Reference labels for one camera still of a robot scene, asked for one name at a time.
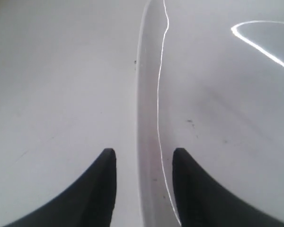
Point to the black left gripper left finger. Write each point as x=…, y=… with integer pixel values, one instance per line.
x=88, y=202

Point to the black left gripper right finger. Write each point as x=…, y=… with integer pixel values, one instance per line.
x=202, y=202

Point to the white rectangular plate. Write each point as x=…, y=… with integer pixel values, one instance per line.
x=211, y=81

